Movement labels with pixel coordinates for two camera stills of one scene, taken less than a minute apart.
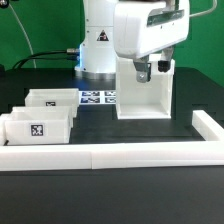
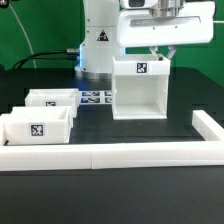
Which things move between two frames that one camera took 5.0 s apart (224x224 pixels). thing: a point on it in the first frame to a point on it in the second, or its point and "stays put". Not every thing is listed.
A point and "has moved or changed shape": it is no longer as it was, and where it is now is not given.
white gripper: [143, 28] to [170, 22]
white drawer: [57, 97] stays put
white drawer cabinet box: [152, 99] has moved or changed shape
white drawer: [46, 125] stays put
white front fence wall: [88, 156] stays put
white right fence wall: [208, 129] stays put
